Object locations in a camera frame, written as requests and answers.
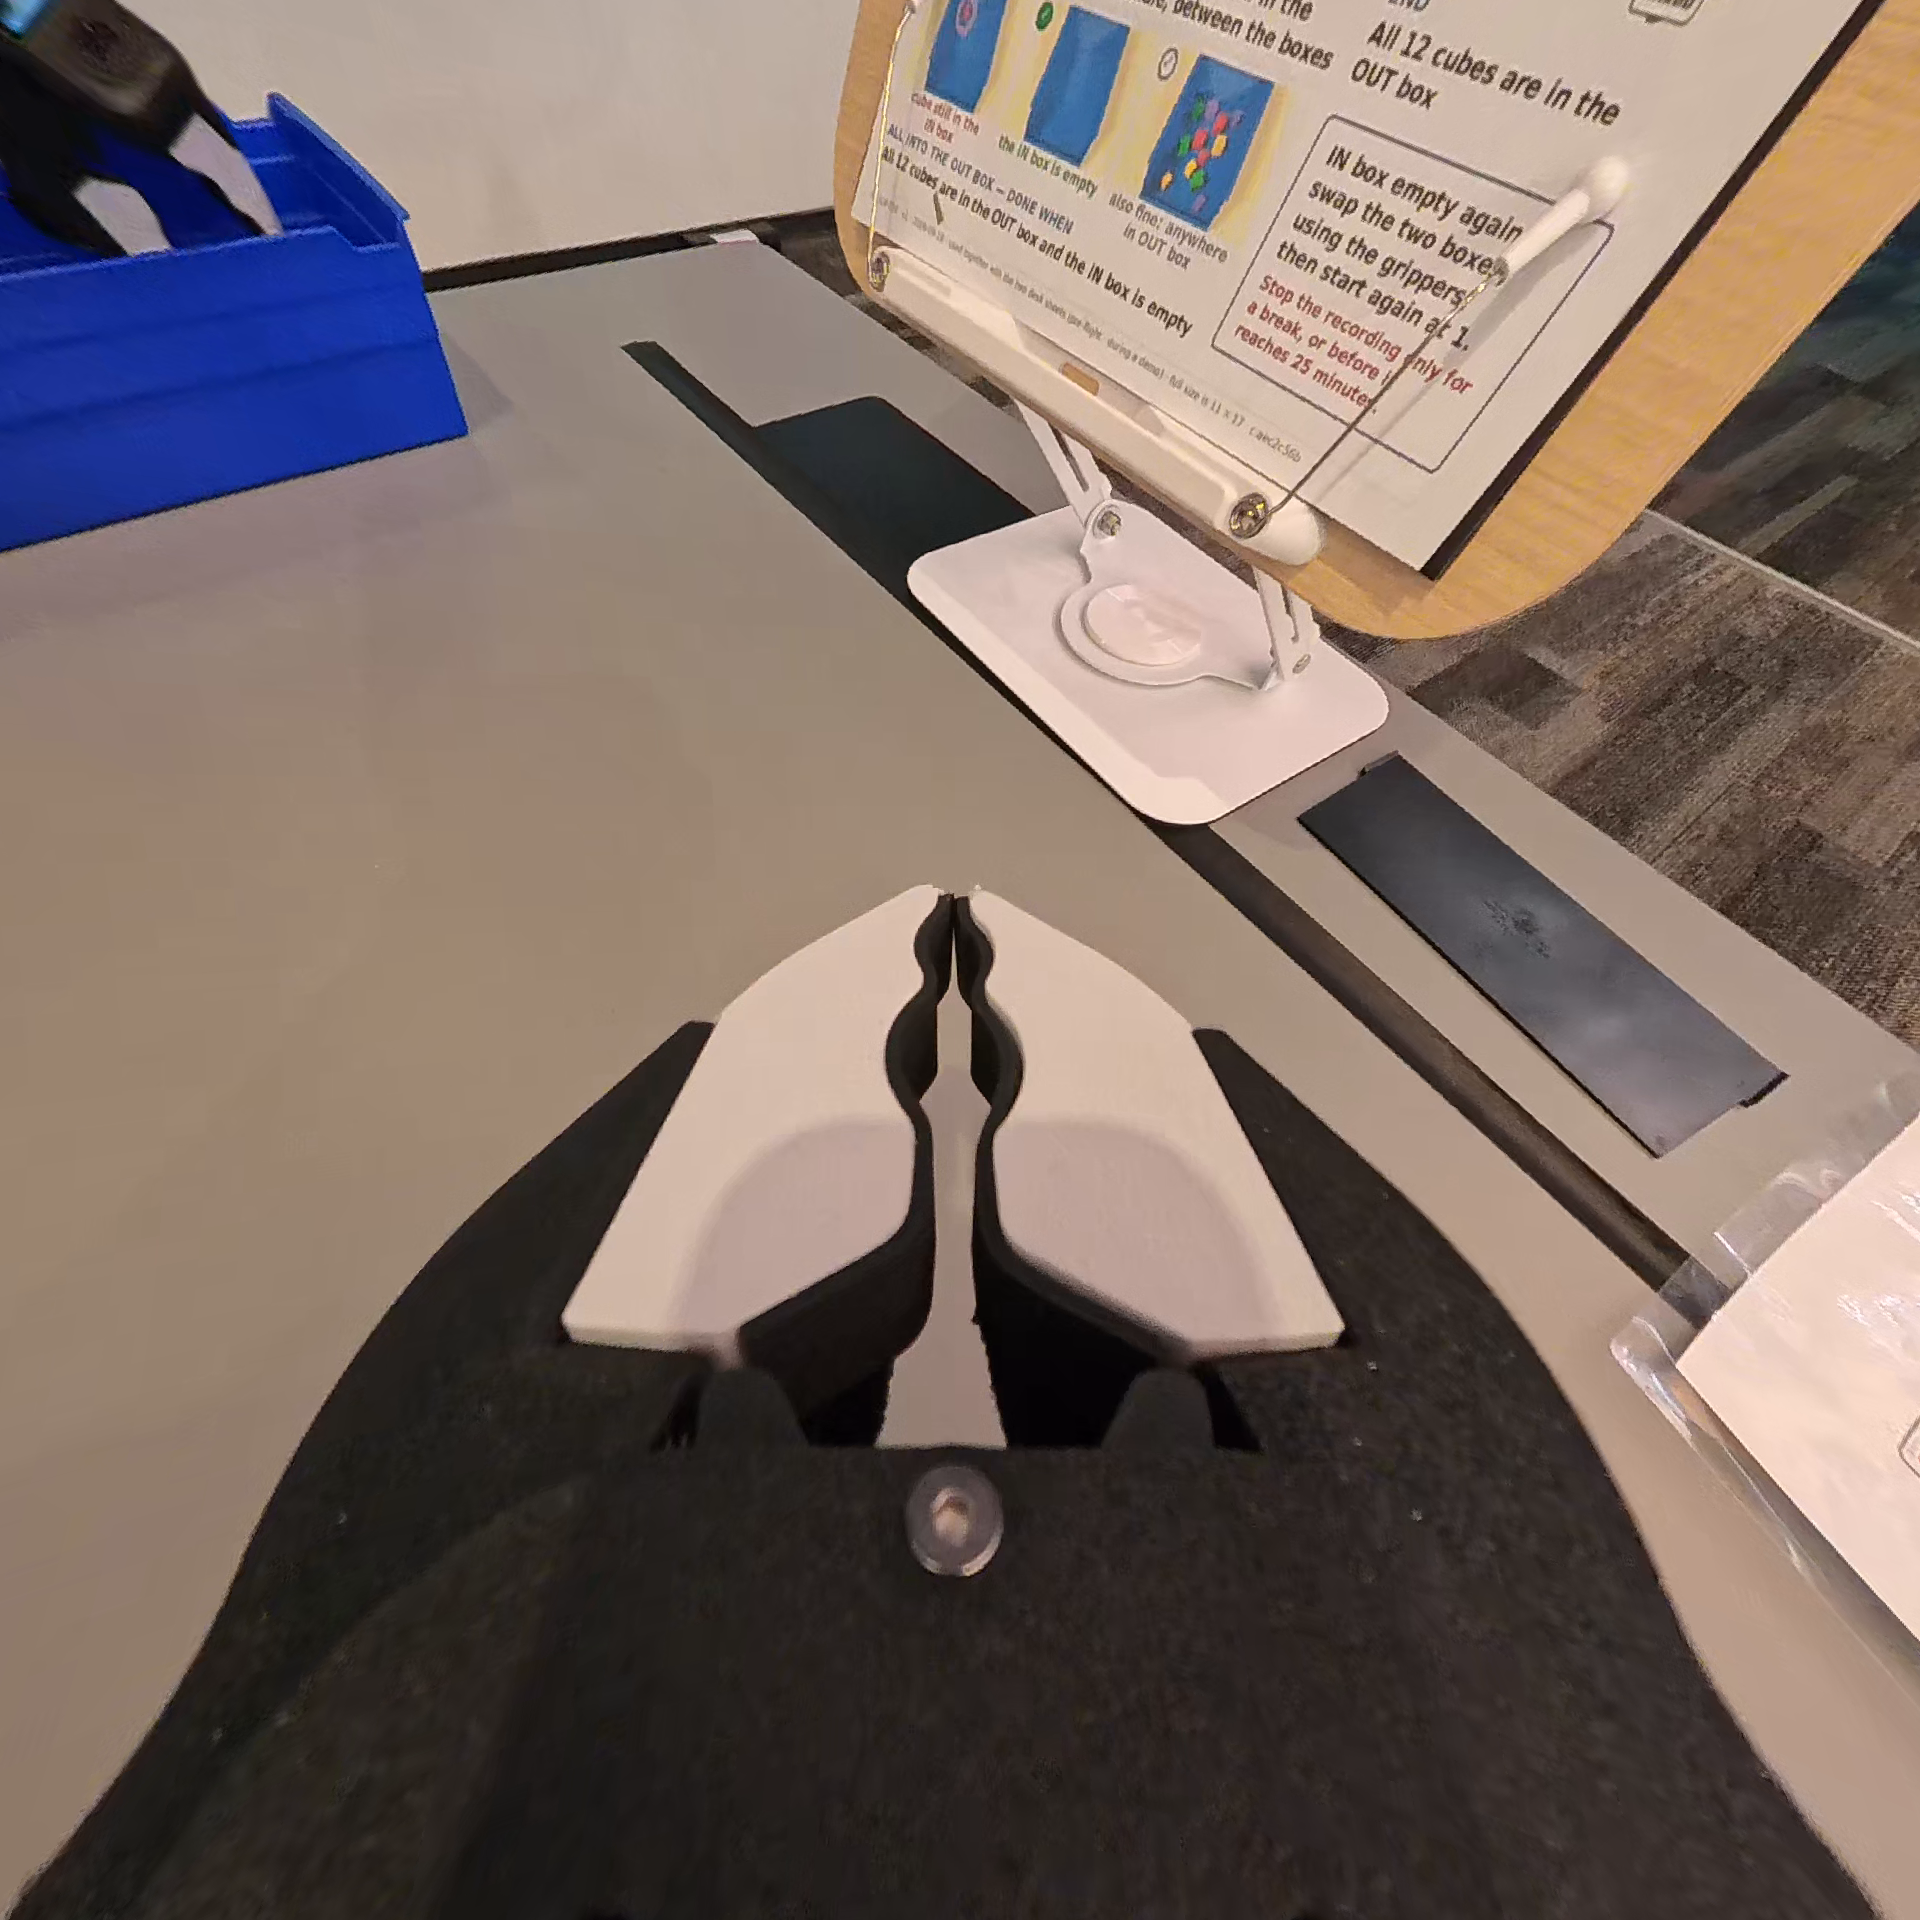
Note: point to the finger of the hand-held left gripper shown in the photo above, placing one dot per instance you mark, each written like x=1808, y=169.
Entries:
x=133, y=212
x=224, y=172

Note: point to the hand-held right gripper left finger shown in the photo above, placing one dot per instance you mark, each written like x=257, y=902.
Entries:
x=763, y=1171

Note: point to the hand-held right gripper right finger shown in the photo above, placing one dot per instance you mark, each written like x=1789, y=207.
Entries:
x=1154, y=1184

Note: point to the blue plastic bin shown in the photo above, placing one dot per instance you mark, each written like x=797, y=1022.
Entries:
x=224, y=375

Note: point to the black desk inlay plate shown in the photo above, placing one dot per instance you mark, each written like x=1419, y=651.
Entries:
x=1546, y=961
x=869, y=464

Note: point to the white stand base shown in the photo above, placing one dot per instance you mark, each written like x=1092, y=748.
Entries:
x=1200, y=720

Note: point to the paper in plastic sleeve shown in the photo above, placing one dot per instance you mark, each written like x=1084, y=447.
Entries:
x=1828, y=1350

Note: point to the wooden display board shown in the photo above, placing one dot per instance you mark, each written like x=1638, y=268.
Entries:
x=1723, y=375

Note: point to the printed instruction sheet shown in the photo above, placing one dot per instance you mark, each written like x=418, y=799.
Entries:
x=1349, y=149

